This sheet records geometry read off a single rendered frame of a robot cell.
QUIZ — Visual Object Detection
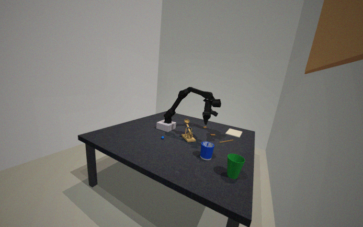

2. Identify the dark blue cup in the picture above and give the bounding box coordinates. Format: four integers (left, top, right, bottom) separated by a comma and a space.
200, 142, 214, 160

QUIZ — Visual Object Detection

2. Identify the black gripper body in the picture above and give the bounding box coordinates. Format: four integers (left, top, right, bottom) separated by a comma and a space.
203, 106, 211, 117

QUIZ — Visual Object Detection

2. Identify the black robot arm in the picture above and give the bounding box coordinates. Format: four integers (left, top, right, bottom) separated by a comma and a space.
164, 87, 221, 124

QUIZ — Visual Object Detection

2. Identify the green plastic cup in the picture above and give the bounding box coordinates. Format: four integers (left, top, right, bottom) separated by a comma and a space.
227, 154, 245, 179

